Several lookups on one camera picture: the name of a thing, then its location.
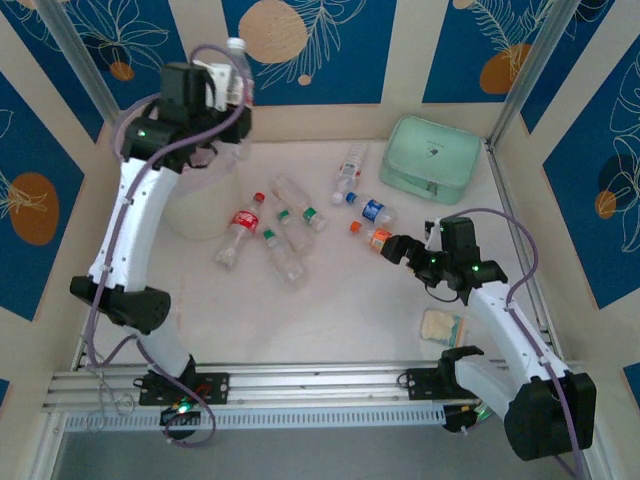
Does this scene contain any aluminium corner post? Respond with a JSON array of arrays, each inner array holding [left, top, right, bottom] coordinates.
[[37, 0, 124, 114], [487, 0, 604, 149]]

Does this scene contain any white bin with purple liner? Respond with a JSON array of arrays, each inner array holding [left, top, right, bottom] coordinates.
[[162, 139, 242, 242]]

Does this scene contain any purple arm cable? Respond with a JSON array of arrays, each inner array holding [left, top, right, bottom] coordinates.
[[447, 208, 586, 480], [84, 43, 256, 371]]

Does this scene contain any blue label bottle blue cap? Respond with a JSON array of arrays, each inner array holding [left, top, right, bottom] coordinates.
[[345, 190, 400, 224]]

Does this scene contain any clear water bottle red label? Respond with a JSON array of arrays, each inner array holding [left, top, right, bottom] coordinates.
[[222, 37, 257, 162], [329, 143, 372, 206]]

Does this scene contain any white slotted cable duct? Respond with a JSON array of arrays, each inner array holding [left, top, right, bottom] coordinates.
[[63, 405, 447, 432]]

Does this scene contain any metal wire hook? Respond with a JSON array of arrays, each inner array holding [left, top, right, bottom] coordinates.
[[84, 379, 136, 431]]

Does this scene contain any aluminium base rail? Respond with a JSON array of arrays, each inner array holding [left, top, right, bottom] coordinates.
[[42, 357, 596, 416]]

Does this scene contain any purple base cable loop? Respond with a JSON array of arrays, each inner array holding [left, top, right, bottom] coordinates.
[[162, 399, 217, 451]]

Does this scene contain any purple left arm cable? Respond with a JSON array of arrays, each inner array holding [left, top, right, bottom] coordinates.
[[84, 43, 256, 371]]

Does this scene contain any black base electronics box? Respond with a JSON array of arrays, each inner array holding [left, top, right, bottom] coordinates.
[[159, 399, 201, 441], [442, 403, 489, 435]]

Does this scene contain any mint green zipper pouch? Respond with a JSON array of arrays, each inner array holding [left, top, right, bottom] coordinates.
[[378, 115, 484, 205]]

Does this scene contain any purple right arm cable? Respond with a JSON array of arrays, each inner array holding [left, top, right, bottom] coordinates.
[[447, 208, 586, 480]]

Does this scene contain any orange label bottle orange cap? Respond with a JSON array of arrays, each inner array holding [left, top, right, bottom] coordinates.
[[348, 221, 396, 251]]

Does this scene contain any beige packet with teal edge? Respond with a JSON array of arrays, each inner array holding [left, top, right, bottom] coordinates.
[[418, 307, 469, 348]]

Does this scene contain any cola bottle red cap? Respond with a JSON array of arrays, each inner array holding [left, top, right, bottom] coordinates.
[[213, 191, 267, 270]]

